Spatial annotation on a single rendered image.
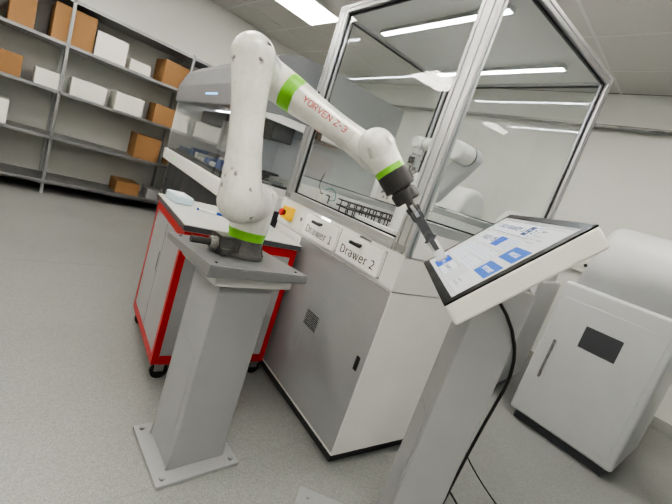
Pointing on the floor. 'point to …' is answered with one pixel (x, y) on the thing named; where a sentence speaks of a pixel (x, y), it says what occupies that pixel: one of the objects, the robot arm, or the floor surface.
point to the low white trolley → (148, 294)
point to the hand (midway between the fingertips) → (436, 249)
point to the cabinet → (351, 353)
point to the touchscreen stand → (448, 407)
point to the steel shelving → (88, 102)
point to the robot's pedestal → (204, 380)
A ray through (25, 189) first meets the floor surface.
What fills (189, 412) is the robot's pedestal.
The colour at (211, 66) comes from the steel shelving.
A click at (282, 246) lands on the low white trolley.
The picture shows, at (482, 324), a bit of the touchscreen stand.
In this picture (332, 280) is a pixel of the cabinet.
